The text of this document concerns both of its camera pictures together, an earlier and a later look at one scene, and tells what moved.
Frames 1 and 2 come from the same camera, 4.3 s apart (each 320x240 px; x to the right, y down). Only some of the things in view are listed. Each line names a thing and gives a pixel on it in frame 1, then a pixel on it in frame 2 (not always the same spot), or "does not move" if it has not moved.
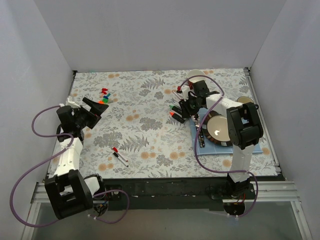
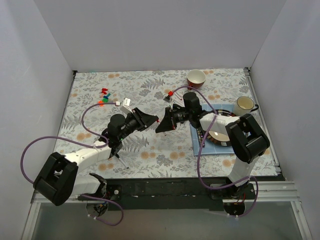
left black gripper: x=90 y=116 → x=139 y=118
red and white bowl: x=195 y=79 does not move
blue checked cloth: x=210 y=149 does not move
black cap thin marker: x=121 y=160 does not move
